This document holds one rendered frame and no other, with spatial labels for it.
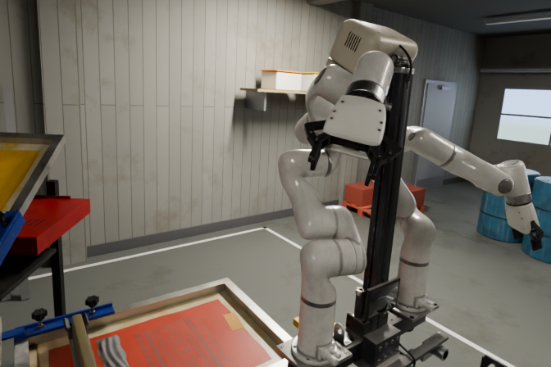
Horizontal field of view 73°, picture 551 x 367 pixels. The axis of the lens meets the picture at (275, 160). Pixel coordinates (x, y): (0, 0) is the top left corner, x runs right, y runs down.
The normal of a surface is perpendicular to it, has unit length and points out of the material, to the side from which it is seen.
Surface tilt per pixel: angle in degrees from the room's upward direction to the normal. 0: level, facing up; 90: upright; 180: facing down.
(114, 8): 90
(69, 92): 90
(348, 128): 48
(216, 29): 90
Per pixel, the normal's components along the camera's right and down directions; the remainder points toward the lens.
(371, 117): 0.05, -0.58
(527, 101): -0.80, 0.07
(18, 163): 0.09, -0.73
